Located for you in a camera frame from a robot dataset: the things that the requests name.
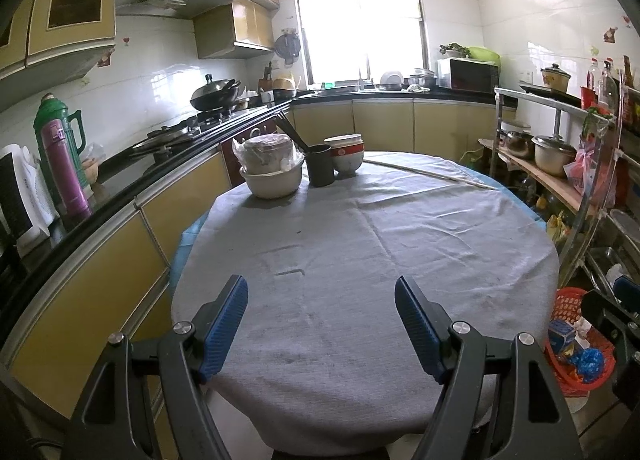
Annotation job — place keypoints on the black induction cooker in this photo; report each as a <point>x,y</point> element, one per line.
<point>550,94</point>

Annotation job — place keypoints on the stack of red white bowls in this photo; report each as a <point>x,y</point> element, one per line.
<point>345,160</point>

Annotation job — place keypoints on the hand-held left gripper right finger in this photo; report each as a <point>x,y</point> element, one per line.
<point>420,330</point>

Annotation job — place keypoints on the clear glass bottle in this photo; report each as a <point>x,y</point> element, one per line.
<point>607,85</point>

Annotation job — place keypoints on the microwave oven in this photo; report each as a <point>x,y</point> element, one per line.
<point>472,76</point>

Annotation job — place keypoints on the red plastic basket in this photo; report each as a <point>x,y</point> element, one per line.
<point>567,302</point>

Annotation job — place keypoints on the clear bag of food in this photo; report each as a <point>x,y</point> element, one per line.
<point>92,160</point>

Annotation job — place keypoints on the black wok with lid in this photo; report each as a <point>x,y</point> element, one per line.
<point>215,95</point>

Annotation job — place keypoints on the green thermos flask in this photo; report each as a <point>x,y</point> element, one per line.
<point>52,112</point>

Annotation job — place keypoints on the steel pot by sink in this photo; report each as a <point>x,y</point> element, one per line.
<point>422,77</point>

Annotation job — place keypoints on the knife block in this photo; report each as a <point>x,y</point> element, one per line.
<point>267,80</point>

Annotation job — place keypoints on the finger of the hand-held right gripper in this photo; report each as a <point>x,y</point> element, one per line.
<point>602,310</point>
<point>625,287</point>

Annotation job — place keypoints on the gas stove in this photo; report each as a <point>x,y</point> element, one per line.
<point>170,132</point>

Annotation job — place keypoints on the white dishes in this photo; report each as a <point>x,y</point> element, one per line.
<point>391,79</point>

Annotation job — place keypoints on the yellow wall cabinet glass door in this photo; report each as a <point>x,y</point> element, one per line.
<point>70,0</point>

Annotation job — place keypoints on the long wooden stick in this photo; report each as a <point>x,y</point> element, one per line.
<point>430,171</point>

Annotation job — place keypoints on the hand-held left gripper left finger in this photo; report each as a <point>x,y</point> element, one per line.
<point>225,330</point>

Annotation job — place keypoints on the black chopstick cup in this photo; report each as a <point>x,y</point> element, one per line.
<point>320,167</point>

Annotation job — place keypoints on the white black electric appliance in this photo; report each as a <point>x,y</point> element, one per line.
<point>20,200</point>

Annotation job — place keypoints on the green leafy vegetables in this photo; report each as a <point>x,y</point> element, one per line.
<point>454,49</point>

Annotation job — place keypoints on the large steel pot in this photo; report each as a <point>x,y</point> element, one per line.
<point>552,155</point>

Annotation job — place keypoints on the small steel pot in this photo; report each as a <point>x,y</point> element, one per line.
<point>520,142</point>

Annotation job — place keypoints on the pink plastic bag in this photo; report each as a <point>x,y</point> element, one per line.
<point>585,170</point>

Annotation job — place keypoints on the kitchen window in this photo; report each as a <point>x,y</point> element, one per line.
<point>360,30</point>

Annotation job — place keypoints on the metal shelf rack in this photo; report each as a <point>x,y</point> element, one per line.
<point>530,167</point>

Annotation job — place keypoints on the grey tablecloth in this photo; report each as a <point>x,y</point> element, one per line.
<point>350,250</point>

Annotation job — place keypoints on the small blue milk carton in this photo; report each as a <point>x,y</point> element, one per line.
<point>560,337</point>

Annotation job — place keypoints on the blue plastic table cover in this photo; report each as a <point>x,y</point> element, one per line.
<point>192,235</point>

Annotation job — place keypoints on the yellow enamel pot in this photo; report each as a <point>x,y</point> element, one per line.
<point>555,77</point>

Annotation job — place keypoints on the yellow plastic bag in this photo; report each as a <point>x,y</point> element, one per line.
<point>556,230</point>

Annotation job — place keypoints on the purple vacuum bottle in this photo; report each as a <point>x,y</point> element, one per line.
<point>67,175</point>

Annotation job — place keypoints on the blue plastic bag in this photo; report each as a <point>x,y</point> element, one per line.
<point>590,362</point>

